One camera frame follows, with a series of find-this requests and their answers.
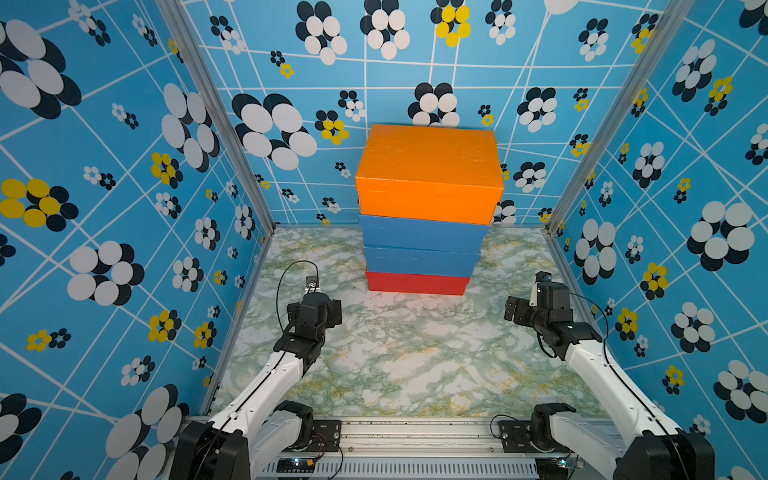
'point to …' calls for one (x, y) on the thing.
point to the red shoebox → (412, 283)
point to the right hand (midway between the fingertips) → (528, 304)
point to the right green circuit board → (552, 468)
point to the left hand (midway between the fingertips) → (321, 299)
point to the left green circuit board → (295, 464)
